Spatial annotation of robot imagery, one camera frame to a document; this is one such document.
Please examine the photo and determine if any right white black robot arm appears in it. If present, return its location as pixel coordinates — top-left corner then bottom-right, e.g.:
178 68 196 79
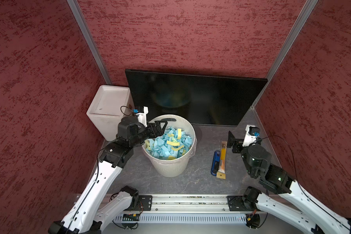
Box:
226 125 351 234

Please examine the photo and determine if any black flat monitor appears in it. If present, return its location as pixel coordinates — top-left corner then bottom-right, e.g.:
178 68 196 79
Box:
125 69 268 126

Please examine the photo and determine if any white styrofoam box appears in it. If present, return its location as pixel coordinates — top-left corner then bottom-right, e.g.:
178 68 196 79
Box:
86 85 134 141

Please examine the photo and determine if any white plastic waste basket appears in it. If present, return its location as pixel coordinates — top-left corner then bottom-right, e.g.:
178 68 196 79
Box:
142 115 197 177

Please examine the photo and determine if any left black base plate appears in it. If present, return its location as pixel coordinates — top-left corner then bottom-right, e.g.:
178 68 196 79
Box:
130 195 153 212

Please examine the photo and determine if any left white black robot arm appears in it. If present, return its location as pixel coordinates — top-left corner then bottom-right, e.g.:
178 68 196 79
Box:
48 116 176 234

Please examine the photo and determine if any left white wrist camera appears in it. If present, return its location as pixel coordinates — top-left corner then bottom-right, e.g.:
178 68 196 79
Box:
133 106 149 127

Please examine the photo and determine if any aluminium mounting rail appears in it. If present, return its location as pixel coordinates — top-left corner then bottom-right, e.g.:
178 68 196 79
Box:
105 193 308 214

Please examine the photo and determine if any blue utility knife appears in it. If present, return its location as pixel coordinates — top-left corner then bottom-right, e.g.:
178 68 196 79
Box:
211 151 220 176

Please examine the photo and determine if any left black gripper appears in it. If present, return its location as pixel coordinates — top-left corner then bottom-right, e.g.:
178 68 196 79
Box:
129 120 166 146

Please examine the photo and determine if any yellow sticky note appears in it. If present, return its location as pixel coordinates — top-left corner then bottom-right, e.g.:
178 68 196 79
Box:
177 128 182 139
167 140 180 146
171 145 185 151
145 140 151 150

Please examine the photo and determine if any orange handled scraper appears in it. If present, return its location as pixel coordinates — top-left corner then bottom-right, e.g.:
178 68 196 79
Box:
216 141 227 179

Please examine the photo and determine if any white perforated cable duct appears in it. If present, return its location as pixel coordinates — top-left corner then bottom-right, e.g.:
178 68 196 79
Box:
113 213 247 225

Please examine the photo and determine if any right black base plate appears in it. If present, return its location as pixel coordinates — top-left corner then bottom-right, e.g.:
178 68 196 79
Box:
227 196 260 213

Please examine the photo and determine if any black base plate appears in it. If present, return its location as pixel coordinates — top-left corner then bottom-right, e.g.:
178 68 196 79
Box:
227 196 260 213
130 195 153 212

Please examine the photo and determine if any blue paper scraps pile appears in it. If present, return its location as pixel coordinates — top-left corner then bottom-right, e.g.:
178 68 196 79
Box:
144 127 195 160

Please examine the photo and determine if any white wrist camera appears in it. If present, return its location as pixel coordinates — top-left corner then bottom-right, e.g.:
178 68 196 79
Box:
242 125 260 147
133 106 149 127

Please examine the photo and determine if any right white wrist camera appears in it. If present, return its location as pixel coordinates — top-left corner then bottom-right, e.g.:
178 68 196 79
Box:
242 125 260 147

